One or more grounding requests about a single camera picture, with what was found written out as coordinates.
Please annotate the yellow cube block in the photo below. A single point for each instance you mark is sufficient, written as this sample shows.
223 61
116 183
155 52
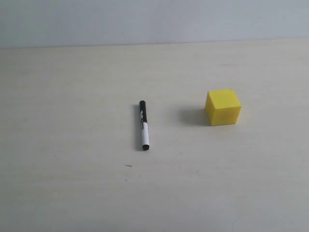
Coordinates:
222 107

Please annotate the black and white marker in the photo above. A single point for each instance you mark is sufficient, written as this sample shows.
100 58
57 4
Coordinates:
144 126

